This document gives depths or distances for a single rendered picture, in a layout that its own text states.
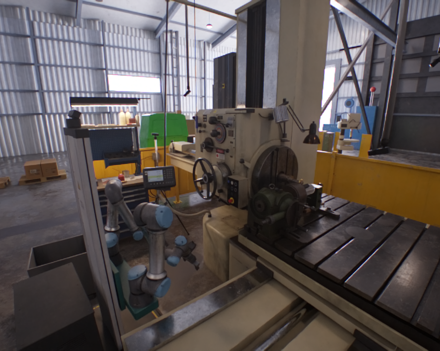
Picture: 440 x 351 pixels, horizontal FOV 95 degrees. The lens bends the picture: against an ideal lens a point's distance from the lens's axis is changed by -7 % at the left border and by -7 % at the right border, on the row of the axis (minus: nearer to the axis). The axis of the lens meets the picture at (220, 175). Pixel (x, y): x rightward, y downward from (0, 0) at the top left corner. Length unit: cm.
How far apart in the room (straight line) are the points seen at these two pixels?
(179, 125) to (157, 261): 493
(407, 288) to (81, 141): 179
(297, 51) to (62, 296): 256
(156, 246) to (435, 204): 337
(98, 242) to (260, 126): 146
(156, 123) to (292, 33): 409
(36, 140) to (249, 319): 1414
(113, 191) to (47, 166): 634
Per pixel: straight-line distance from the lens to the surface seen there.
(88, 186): 127
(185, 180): 481
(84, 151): 124
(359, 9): 1060
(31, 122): 1473
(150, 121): 571
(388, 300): 140
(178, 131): 594
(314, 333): 151
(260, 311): 154
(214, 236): 254
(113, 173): 428
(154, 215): 121
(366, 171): 387
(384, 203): 390
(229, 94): 298
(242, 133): 180
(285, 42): 246
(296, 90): 231
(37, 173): 804
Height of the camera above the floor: 184
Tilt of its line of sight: 16 degrees down
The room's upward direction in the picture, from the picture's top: straight up
